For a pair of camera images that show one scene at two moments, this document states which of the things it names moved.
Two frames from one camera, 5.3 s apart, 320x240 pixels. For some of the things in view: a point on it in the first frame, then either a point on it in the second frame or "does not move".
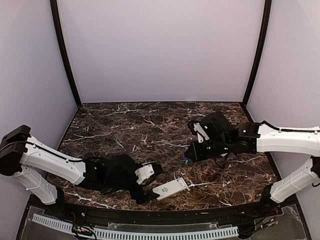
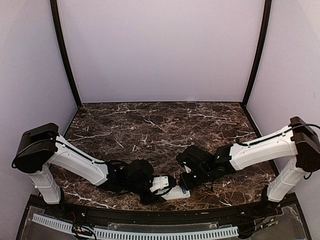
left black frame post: (55, 13) does not move
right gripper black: (197, 155) → (187, 184)
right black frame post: (267, 20) does not move
